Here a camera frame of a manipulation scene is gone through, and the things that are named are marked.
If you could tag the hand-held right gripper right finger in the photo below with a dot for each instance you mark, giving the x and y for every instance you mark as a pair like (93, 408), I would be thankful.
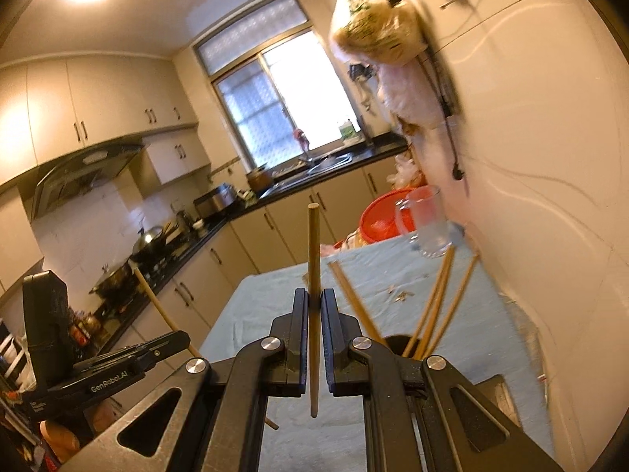
(328, 319)

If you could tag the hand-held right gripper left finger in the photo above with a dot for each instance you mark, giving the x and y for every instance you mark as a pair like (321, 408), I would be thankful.
(299, 314)

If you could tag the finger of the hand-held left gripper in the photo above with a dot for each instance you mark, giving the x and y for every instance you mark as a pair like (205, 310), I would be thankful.
(167, 344)

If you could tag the black perforated chopstick holder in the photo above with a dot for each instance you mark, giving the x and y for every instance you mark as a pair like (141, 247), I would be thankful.
(398, 346)

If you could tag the person's left hand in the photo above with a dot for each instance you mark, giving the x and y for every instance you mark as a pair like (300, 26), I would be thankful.
(59, 442)

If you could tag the blue terry table cloth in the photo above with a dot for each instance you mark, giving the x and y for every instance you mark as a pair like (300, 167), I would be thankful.
(275, 295)

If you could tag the row of sauce bottles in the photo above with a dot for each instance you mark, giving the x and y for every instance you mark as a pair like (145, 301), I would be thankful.
(83, 329)

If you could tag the black gas stove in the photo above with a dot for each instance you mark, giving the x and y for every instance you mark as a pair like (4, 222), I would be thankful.
(162, 268)

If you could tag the small pile of seed husks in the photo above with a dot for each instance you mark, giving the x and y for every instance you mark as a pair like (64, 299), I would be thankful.
(400, 294)

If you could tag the dark pan with lid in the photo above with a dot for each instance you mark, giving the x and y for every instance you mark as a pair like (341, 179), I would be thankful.
(113, 280)

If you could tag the cream lower kitchen cabinets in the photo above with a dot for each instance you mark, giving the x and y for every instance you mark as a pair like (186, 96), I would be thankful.
(275, 231)

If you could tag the cream kitchen cabinets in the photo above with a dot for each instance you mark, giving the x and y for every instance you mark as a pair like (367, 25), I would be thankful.
(98, 103)
(275, 231)

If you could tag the steel wok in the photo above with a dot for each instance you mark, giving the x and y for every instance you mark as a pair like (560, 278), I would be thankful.
(150, 243)

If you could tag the red plastic basket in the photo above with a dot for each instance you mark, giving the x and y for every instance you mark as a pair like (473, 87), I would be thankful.
(378, 216)

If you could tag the black kitchen countertop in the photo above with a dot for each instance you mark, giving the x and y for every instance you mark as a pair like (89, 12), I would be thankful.
(221, 223)

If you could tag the small steel kettle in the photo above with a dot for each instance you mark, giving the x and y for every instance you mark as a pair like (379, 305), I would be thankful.
(183, 219)

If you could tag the clear glass pitcher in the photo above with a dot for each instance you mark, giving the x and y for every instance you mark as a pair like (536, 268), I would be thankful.
(430, 226)

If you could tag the brown cooking pot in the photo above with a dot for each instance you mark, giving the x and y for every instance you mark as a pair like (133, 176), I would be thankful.
(259, 179)

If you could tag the silver rice cooker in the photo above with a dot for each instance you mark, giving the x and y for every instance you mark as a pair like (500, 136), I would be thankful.
(216, 199)

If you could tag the steel kitchen sink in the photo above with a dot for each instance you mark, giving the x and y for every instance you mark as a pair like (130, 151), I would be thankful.
(319, 163)

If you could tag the black range hood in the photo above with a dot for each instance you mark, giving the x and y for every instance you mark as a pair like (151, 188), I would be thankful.
(83, 172)

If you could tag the chrome sink faucet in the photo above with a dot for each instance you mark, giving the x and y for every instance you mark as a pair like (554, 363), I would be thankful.
(304, 150)

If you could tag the clear crumpled plastic bag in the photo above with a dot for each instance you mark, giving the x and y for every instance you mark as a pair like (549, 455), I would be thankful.
(408, 172)

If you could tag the green dish soap bottle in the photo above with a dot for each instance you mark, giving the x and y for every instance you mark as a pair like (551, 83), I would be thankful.
(348, 130)

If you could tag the kitchen window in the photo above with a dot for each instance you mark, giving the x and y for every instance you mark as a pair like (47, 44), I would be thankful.
(275, 88)

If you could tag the cream upper kitchen cabinets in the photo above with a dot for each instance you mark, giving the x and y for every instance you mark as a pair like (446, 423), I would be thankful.
(98, 103)

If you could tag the white hanging plastic bag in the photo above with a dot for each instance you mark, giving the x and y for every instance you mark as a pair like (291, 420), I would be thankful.
(413, 93)

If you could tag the hanging bag of food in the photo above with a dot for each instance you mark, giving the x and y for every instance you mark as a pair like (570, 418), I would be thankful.
(378, 19)

